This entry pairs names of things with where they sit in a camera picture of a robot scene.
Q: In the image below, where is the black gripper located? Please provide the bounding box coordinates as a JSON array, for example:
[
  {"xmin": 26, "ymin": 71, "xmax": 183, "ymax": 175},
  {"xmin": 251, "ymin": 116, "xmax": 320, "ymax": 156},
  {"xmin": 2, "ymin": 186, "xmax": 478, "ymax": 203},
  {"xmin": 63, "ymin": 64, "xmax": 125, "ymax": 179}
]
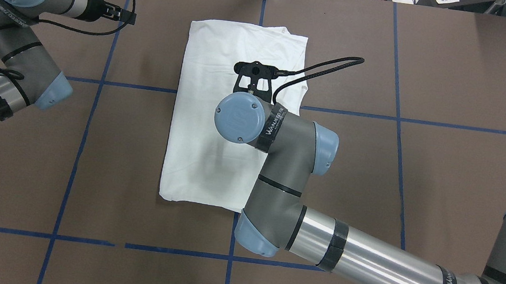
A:
[{"xmin": 82, "ymin": 0, "xmax": 137, "ymax": 23}]

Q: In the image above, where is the white long sleeve printed shirt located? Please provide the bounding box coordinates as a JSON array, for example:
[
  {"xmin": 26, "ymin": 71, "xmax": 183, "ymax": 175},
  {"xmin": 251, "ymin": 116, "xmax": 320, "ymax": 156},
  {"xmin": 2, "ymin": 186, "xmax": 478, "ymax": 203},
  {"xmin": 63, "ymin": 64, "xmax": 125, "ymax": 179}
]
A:
[{"xmin": 158, "ymin": 14, "xmax": 316, "ymax": 219}]

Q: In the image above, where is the black device with label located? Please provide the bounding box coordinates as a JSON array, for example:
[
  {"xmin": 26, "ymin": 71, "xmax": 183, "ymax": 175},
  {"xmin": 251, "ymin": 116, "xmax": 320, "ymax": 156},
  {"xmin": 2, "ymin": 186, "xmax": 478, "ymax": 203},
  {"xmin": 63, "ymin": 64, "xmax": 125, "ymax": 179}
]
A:
[{"xmin": 416, "ymin": 0, "xmax": 496, "ymax": 13}]

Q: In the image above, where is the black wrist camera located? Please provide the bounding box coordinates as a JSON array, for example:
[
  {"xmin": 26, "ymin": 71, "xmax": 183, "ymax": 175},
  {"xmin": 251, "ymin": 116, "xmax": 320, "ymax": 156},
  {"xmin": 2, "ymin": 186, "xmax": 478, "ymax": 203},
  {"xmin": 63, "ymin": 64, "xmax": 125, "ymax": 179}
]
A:
[{"xmin": 232, "ymin": 61, "xmax": 279, "ymax": 103}]

